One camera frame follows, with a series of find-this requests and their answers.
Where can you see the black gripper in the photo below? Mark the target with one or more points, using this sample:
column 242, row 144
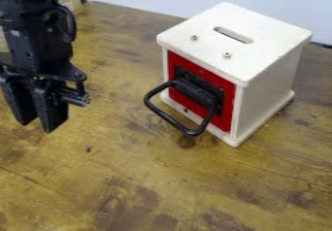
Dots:
column 40, row 52

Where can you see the red drawer with black handle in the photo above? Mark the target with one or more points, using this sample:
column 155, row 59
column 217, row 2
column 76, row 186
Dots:
column 200, row 91

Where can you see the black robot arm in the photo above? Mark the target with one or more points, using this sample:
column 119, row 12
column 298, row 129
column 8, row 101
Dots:
column 40, row 82

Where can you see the white wooden box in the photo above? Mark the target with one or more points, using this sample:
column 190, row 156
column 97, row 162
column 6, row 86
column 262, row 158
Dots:
column 246, row 54

